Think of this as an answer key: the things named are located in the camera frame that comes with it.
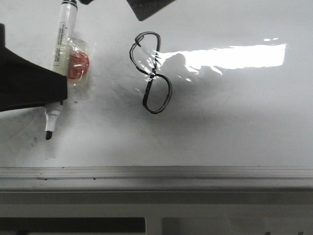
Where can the red disc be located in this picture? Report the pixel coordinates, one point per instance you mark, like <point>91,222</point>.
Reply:
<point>79,60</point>

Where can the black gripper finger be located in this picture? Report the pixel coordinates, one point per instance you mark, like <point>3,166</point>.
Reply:
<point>24,84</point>
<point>137,9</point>

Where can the white whiteboard with aluminium frame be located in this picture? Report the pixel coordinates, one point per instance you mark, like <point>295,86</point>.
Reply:
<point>204,94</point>

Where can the white whiteboard marker pen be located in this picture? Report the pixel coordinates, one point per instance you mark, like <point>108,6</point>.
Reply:
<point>66,25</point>

